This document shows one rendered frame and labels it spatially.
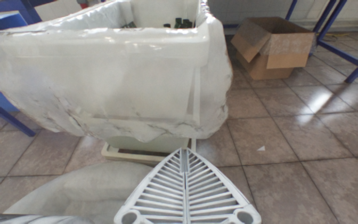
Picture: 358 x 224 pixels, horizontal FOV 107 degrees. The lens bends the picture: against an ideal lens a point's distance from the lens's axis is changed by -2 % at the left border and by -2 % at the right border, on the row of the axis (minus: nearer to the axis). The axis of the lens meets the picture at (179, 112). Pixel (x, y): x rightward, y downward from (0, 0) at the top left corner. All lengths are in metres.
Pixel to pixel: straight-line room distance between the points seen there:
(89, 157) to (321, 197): 1.24
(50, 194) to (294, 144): 1.15
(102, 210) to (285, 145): 0.97
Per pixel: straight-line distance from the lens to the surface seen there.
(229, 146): 0.91
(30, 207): 0.55
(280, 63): 1.42
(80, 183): 0.51
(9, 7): 0.77
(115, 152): 0.67
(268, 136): 1.05
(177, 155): 0.17
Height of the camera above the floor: 0.76
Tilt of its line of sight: 47 degrees down
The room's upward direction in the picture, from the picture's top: 3 degrees counter-clockwise
